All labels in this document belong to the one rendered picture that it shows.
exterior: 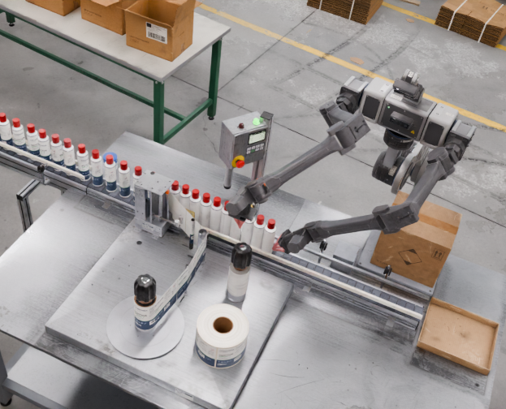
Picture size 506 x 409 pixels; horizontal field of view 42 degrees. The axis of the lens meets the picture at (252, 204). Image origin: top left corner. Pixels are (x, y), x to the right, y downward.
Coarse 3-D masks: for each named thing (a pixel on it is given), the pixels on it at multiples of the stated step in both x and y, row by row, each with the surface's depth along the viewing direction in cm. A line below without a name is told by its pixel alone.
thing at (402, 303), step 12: (108, 192) 312; (132, 192) 313; (132, 204) 308; (252, 252) 295; (276, 252) 296; (276, 264) 292; (300, 264) 293; (312, 264) 294; (312, 276) 289; (336, 276) 290; (336, 288) 286; (360, 288) 287; (372, 288) 287; (372, 300) 283; (396, 300) 284; (396, 312) 280; (420, 312) 281
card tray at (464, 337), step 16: (432, 304) 290; (448, 304) 288; (432, 320) 284; (448, 320) 285; (464, 320) 286; (480, 320) 286; (432, 336) 278; (448, 336) 279; (464, 336) 280; (480, 336) 281; (496, 336) 277; (432, 352) 272; (448, 352) 273; (464, 352) 274; (480, 352) 275; (480, 368) 267
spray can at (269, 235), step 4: (268, 220) 282; (272, 220) 282; (268, 224) 281; (272, 224) 280; (268, 228) 283; (272, 228) 282; (264, 232) 285; (268, 232) 283; (272, 232) 283; (264, 236) 286; (268, 236) 284; (272, 236) 285; (264, 240) 288; (268, 240) 286; (272, 240) 287; (264, 244) 289; (268, 244) 288; (272, 244) 289; (264, 248) 291; (268, 248) 290
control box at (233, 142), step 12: (228, 120) 264; (240, 120) 265; (252, 120) 266; (228, 132) 261; (240, 132) 260; (252, 132) 263; (228, 144) 265; (240, 144) 264; (252, 144) 268; (228, 156) 268; (240, 156) 269; (252, 156) 273; (228, 168) 271
